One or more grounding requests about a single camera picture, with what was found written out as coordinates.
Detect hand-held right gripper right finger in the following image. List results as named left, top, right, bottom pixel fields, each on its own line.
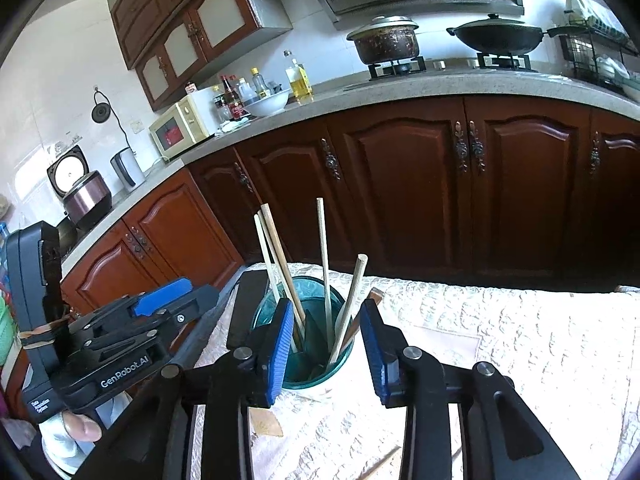
left=359, top=299, right=623, bottom=480

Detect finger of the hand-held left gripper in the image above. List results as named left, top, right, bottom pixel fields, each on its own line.
left=67, top=277, right=195, bottom=336
left=82, top=284, right=222, bottom=356

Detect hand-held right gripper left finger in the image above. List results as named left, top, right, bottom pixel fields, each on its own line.
left=70, top=297, right=296, bottom=480

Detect teal utensil holder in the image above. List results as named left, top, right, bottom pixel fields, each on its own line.
left=251, top=275, right=357, bottom=390

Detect wooden chopstick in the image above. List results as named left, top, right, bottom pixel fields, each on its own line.
left=253, top=213, right=283, bottom=306
left=357, top=447, right=403, bottom=480
left=315, top=198, right=335, bottom=333

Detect person's left hand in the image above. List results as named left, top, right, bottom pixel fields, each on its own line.
left=62, top=410, right=103, bottom=443

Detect long thick wooden stick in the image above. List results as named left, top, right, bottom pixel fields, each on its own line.
left=259, top=203, right=307, bottom=356

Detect open rice cooker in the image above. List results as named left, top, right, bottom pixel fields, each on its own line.
left=47, top=145, right=113, bottom=231

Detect white embroidered tablecloth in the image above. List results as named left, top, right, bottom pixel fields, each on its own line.
left=190, top=260, right=640, bottom=480

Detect grey white electric kettle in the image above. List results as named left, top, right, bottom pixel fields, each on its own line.
left=110, top=147, right=146, bottom=191

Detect cream microwave oven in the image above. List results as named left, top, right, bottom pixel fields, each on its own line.
left=149, top=95, right=211, bottom=160

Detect wooden base cabinets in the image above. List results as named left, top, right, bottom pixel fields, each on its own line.
left=60, top=95, right=640, bottom=321

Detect white rag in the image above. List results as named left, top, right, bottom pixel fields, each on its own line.
left=215, top=117, right=251, bottom=135

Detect small glass jar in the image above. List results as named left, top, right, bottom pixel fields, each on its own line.
left=212, top=86, right=229, bottom=126

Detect dark sauce bottle red label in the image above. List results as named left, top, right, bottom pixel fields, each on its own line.
left=221, top=75, right=245, bottom=118

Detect white bowl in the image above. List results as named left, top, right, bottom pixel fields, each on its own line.
left=245, top=89, right=290, bottom=116

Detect yellow cap bottle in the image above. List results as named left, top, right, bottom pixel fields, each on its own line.
left=250, top=67, right=271, bottom=98

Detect cooking oil bottle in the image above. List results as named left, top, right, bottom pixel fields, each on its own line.
left=285, top=50, right=313, bottom=100

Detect gas stove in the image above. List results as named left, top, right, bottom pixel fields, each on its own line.
left=345, top=55, right=538, bottom=91

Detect metal pot with lid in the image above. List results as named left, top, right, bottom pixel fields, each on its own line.
left=346, top=15, right=421, bottom=65

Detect black wok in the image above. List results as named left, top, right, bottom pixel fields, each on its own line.
left=446, top=14, right=566, bottom=55

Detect stacked white bowls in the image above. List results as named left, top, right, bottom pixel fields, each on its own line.
left=595, top=57, right=640, bottom=101

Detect row of white plates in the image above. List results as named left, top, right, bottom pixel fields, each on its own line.
left=565, top=0, right=628, bottom=43

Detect pale long-handled spoon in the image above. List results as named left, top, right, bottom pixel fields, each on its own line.
left=327, top=255, right=368, bottom=368

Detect black round wall device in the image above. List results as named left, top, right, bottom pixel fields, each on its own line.
left=91, top=91, right=112, bottom=123

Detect wooden wall cabinets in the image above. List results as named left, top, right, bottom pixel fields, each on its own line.
left=106, top=0, right=293, bottom=113

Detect black wire dish rack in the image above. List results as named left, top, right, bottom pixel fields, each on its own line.
left=547, top=20, right=640, bottom=91

